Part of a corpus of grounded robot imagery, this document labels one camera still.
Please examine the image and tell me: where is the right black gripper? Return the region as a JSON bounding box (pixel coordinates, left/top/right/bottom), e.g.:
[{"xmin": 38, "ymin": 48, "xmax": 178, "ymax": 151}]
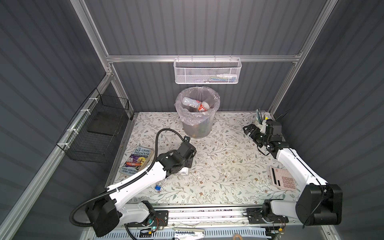
[{"xmin": 244, "ymin": 123, "xmax": 270, "ymax": 147}]

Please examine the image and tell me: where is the square clear bottle green cap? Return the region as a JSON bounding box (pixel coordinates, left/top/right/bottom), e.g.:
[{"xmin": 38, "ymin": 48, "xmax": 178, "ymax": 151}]
[{"xmin": 179, "ymin": 167, "xmax": 189, "ymax": 176}]

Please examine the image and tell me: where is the water bottle blue label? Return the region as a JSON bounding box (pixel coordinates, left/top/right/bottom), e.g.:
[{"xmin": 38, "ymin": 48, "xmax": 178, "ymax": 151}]
[{"xmin": 155, "ymin": 179, "xmax": 167, "ymax": 193}]

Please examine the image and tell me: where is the clear bottle red label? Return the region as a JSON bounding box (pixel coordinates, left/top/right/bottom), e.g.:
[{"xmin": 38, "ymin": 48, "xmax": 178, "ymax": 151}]
[{"xmin": 198, "ymin": 102, "xmax": 211, "ymax": 112}]

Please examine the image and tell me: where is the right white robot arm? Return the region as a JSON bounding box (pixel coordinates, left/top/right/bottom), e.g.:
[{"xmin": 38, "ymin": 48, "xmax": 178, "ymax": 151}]
[{"xmin": 243, "ymin": 119, "xmax": 343, "ymax": 227}]

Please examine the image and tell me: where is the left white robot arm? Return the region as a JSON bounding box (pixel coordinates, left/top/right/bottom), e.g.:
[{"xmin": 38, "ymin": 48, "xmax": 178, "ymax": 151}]
[{"xmin": 85, "ymin": 142, "xmax": 197, "ymax": 237}]

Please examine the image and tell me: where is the grey mesh waste bin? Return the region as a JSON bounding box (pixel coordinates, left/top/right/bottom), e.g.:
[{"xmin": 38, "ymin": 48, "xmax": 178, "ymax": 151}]
[{"xmin": 179, "ymin": 106, "xmax": 216, "ymax": 139}]

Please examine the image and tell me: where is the clear plastic bin liner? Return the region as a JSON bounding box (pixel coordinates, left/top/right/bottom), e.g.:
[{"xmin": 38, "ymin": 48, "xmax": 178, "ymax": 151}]
[{"xmin": 174, "ymin": 86, "xmax": 221, "ymax": 126}]

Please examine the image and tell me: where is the white pen holder cup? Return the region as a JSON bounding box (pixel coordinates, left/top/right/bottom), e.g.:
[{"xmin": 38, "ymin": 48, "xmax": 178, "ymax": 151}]
[{"xmin": 256, "ymin": 114, "xmax": 268, "ymax": 125}]

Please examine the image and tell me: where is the treehouse children's book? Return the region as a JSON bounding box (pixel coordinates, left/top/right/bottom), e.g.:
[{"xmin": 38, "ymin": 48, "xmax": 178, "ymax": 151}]
[{"xmin": 119, "ymin": 146, "xmax": 154, "ymax": 177}]

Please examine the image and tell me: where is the pink calculator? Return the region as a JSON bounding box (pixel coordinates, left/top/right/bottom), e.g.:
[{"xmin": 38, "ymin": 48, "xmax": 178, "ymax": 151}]
[{"xmin": 270, "ymin": 166, "xmax": 297, "ymax": 192}]

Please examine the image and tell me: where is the white glue bottle in basket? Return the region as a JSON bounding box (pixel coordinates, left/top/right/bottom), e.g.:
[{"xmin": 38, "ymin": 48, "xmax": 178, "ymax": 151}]
[{"xmin": 216, "ymin": 74, "xmax": 238, "ymax": 82}]

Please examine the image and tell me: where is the black corrugated cable hose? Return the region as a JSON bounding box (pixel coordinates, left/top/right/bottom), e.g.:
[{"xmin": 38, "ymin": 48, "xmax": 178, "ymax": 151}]
[{"xmin": 69, "ymin": 128, "xmax": 185, "ymax": 228}]

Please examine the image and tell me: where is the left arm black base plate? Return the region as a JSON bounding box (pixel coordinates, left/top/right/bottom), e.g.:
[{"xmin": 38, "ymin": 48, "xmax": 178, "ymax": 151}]
[{"xmin": 128, "ymin": 211, "xmax": 169, "ymax": 228}]

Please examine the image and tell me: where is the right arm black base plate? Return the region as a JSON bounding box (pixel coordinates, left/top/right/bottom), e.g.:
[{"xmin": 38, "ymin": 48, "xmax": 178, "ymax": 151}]
[{"xmin": 243, "ymin": 208, "xmax": 289, "ymax": 225}]

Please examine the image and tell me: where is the black wire wall basket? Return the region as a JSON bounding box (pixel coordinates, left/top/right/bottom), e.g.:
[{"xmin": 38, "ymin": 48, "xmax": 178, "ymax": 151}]
[{"xmin": 57, "ymin": 90, "xmax": 130, "ymax": 164}]

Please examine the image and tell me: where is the white wire wall basket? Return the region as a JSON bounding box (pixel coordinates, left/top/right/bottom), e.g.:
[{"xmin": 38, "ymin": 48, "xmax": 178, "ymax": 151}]
[{"xmin": 173, "ymin": 58, "xmax": 242, "ymax": 85}]

